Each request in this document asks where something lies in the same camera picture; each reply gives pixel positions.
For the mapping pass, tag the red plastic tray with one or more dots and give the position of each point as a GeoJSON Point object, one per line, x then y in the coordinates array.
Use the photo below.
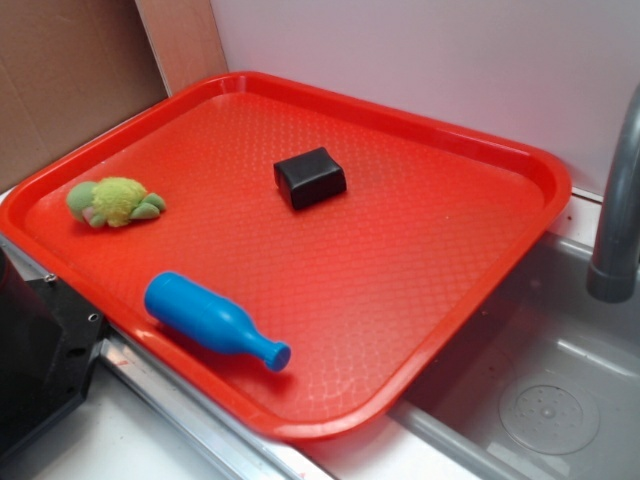
{"type": "Point", "coordinates": [366, 287]}

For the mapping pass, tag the black rectangular block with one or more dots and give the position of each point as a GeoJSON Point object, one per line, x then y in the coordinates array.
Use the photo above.
{"type": "Point", "coordinates": [309, 178]}

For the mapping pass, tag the blue plastic toy bottle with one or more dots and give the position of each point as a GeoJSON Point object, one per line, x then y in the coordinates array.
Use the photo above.
{"type": "Point", "coordinates": [211, 320]}

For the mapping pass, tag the green plush turtle toy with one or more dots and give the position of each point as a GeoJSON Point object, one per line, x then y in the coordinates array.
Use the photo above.
{"type": "Point", "coordinates": [114, 202]}

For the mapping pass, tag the grey plastic sink basin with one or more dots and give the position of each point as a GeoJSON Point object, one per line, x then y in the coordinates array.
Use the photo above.
{"type": "Point", "coordinates": [541, 325]}

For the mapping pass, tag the round sink drain cover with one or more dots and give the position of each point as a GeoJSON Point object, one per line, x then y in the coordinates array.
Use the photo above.
{"type": "Point", "coordinates": [549, 419]}

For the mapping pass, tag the grey faucet spout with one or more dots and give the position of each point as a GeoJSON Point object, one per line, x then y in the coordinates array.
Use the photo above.
{"type": "Point", "coordinates": [614, 264]}

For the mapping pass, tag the brown cardboard panel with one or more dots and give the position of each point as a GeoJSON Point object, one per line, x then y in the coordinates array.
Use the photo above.
{"type": "Point", "coordinates": [71, 70]}

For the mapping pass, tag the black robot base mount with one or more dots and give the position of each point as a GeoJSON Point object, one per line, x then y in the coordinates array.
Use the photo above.
{"type": "Point", "coordinates": [50, 339]}

